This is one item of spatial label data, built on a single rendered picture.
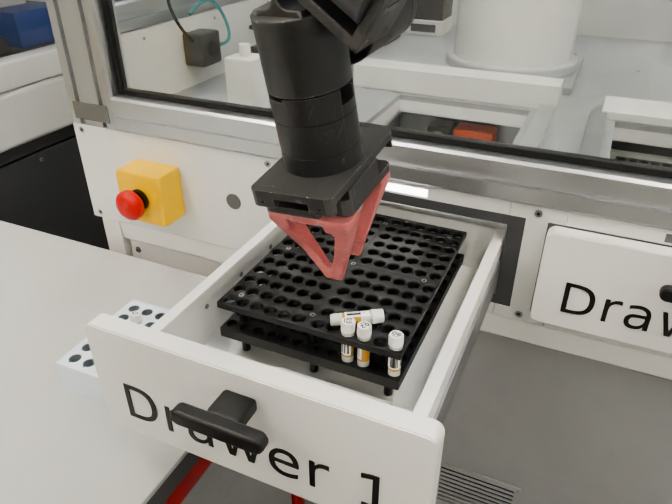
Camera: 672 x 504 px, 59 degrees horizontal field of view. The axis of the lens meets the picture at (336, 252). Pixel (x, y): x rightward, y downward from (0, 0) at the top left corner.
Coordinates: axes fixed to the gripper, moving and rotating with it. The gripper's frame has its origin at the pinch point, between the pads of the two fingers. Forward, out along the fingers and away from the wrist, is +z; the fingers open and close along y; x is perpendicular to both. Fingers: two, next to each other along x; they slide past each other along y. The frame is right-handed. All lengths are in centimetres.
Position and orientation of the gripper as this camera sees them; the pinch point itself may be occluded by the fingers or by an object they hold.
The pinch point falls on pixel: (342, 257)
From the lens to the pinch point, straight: 48.0
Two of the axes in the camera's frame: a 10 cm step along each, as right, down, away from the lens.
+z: 1.5, 7.9, 5.9
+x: -8.8, -1.6, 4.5
